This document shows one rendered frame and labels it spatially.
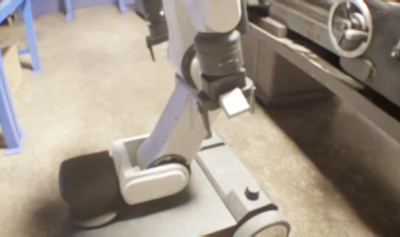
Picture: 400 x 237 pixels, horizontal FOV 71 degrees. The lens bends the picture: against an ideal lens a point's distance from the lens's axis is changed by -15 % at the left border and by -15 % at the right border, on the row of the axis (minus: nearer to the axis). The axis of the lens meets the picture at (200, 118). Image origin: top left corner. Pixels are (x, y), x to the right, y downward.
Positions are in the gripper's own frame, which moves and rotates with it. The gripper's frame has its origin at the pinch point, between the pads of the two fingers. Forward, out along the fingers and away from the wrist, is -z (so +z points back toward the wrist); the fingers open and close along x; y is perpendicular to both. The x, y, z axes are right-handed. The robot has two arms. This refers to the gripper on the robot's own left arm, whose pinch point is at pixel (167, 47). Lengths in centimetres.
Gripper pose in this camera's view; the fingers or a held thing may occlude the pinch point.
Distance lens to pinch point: 108.6
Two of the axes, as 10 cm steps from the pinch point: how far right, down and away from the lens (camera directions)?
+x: 9.1, -3.6, 2.2
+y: -3.8, -4.9, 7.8
